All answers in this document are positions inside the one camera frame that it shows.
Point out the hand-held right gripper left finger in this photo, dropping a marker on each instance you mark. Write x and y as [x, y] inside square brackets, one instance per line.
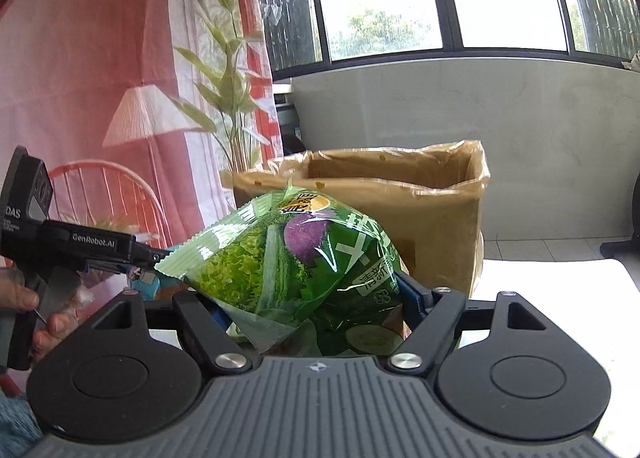
[200, 319]

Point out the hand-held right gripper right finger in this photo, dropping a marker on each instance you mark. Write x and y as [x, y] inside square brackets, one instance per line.
[412, 303]

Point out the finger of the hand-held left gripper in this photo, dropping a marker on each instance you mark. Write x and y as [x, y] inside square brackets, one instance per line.
[112, 268]
[150, 254]

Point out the small blue-white snack packet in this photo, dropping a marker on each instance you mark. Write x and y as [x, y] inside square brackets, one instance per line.
[150, 283]

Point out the brown cardboard box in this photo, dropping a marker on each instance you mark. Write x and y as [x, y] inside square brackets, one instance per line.
[440, 238]

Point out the green vegetable-print snack bag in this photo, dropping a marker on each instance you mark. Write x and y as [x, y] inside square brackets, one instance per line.
[280, 263]

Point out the clear plastic liner bag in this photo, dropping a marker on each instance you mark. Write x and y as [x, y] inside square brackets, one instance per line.
[470, 157]

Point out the person's left hand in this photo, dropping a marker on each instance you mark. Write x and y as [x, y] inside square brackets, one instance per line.
[20, 298]

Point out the blue fuzzy cloth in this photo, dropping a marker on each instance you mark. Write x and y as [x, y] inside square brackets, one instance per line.
[17, 428]

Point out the dark bulky object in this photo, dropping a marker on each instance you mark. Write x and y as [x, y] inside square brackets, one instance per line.
[290, 127]

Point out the dark-framed window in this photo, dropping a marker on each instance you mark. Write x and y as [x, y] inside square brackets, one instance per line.
[450, 53]

